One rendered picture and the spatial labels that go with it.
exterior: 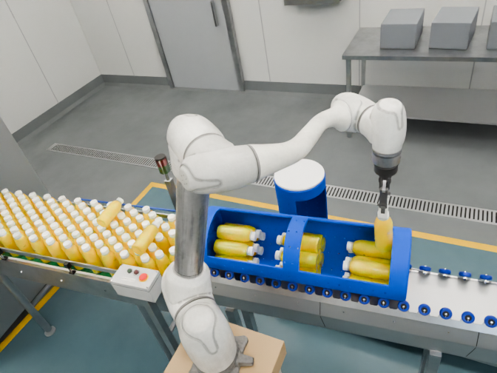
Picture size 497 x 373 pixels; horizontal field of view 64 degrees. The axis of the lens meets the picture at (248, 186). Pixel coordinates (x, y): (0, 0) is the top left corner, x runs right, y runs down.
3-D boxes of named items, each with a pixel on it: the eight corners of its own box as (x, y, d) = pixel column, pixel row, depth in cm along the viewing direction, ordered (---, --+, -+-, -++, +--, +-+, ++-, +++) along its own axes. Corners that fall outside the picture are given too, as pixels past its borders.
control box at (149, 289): (154, 303, 174) (147, 289, 168) (117, 294, 181) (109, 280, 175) (166, 284, 181) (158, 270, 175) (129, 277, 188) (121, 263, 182)
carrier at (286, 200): (282, 283, 274) (322, 297, 261) (264, 186, 220) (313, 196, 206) (299, 254, 292) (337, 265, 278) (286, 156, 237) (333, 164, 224)
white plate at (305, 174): (265, 183, 219) (265, 185, 220) (312, 194, 206) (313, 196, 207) (286, 155, 236) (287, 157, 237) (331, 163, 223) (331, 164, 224)
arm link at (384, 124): (413, 146, 123) (382, 129, 133) (417, 101, 114) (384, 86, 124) (384, 160, 121) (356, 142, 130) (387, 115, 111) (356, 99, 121)
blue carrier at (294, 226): (404, 317, 156) (410, 271, 138) (203, 279, 187) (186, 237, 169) (407, 260, 175) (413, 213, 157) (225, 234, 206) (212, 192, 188)
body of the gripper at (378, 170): (397, 169, 125) (396, 192, 131) (399, 154, 131) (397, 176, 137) (373, 168, 128) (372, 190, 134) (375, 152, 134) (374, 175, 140)
